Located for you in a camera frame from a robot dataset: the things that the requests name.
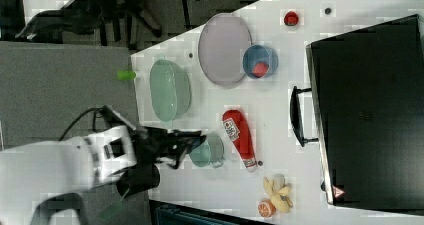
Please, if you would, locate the toy peeled banana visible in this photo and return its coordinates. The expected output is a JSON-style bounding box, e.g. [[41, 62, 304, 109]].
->
[[262, 174, 293, 217]]

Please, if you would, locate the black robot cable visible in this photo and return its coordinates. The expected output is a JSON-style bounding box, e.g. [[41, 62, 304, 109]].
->
[[58, 106, 111, 142]]

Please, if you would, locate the teal cup with handle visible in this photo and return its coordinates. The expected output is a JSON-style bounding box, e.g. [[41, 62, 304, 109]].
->
[[189, 133, 224, 168]]

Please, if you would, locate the loose toy strawberry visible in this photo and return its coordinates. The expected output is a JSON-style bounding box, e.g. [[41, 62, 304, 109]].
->
[[284, 11, 299, 26]]

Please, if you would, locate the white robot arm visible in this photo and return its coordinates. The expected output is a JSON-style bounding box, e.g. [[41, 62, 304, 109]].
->
[[1, 125, 206, 225]]

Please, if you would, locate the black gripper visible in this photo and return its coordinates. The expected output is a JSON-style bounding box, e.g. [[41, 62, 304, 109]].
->
[[131, 127, 206, 169]]

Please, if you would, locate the toy strawberry in bowl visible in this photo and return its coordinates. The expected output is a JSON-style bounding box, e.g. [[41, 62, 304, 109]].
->
[[252, 62, 269, 78]]

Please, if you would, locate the green perforated colander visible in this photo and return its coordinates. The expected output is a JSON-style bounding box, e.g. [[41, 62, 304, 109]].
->
[[149, 59, 191, 122]]

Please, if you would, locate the black office chair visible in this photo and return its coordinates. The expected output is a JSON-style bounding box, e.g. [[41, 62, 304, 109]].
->
[[15, 0, 162, 40]]

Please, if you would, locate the green cylinder peg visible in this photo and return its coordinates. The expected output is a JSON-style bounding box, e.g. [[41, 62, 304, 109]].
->
[[117, 71, 137, 81]]

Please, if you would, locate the small blue bowl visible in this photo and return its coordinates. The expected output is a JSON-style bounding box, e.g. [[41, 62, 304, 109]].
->
[[242, 45, 279, 79]]

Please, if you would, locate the red ketchup bottle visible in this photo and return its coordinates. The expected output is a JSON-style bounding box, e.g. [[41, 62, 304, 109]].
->
[[222, 109, 257, 172]]

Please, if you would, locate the toy orange half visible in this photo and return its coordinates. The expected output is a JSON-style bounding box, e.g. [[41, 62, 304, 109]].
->
[[257, 199, 276, 217]]

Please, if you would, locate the black toaster oven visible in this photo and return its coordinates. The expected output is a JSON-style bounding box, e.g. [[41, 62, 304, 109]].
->
[[306, 14, 424, 215]]

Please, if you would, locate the grey round plate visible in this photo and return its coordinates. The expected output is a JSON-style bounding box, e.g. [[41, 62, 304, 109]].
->
[[198, 13, 252, 87]]

